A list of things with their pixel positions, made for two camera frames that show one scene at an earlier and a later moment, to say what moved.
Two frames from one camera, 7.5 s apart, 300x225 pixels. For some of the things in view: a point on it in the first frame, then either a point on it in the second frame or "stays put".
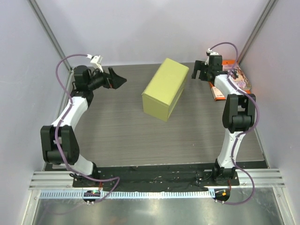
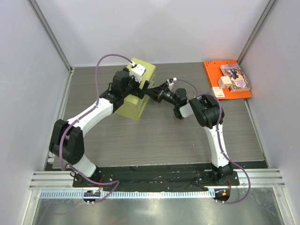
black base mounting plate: x=155 y=176 stays put
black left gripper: x=113 y=80 -> x=138 y=93
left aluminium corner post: x=40 y=16 stays put
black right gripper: x=201 y=71 -> x=160 y=94
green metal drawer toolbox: x=165 y=89 -> x=134 y=105
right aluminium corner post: x=266 y=11 stays put
